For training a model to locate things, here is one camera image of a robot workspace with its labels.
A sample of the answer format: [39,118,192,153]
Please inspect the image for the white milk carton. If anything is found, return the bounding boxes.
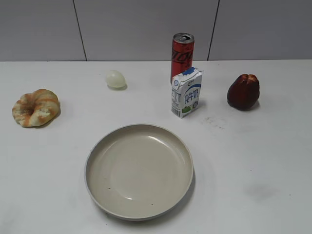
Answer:
[171,67,202,118]

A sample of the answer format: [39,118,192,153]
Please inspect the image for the beige round plate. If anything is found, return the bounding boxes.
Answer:
[84,124,195,221]

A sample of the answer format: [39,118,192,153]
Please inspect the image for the white peeled egg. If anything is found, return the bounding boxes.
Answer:
[105,70,126,88]

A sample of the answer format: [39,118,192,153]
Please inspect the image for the red soda can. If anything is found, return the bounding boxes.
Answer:
[170,33,195,83]

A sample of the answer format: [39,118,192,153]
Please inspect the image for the dark red wax apple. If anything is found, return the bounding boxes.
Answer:
[227,74,260,111]

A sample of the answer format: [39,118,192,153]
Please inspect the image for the twisted bread ring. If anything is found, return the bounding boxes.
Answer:
[11,88,60,128]

